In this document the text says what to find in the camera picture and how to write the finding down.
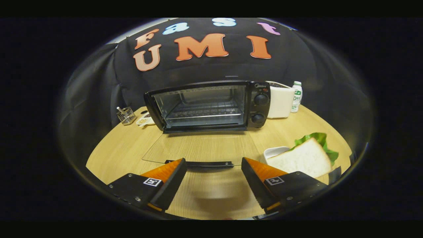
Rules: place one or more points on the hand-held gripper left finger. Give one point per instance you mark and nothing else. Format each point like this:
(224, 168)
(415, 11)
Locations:
(172, 183)

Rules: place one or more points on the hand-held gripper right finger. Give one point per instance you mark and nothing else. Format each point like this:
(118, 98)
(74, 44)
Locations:
(256, 185)

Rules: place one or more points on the lettuce sandwich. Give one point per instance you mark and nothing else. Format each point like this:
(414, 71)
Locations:
(302, 158)

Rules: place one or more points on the black toaster oven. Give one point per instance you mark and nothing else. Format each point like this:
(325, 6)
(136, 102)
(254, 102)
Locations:
(261, 105)

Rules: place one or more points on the white pop-up toaster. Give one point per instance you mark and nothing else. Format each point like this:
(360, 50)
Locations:
(280, 102)

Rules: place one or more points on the white plate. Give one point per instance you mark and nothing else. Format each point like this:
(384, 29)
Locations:
(272, 152)

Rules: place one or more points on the small patterned white dish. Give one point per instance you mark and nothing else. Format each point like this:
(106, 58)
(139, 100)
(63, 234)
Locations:
(144, 121)

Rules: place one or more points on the white bottle green label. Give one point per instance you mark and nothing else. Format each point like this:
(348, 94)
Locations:
(296, 97)

